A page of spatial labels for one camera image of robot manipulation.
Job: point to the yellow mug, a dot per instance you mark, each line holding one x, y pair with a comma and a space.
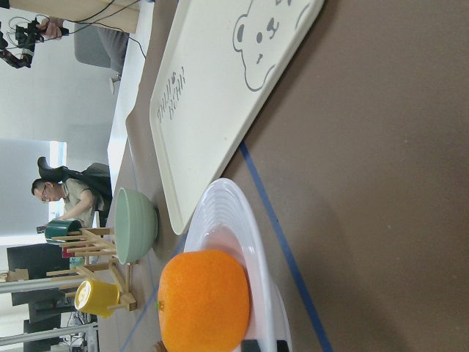
95, 297

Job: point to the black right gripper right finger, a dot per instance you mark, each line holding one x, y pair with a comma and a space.
282, 346

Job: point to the dark green mug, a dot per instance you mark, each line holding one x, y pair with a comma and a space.
60, 228

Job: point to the background man with glasses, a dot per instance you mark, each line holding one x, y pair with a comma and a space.
84, 194

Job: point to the green bowl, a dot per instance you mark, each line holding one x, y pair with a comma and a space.
135, 225

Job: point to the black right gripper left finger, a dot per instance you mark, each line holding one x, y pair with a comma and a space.
250, 346

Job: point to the white round plate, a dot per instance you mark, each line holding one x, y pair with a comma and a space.
224, 220

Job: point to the wooden drying rack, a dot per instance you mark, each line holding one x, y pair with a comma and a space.
100, 264

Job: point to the orange fruit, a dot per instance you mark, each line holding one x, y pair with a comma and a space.
203, 302

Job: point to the cream bear tray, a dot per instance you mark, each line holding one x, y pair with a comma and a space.
210, 68

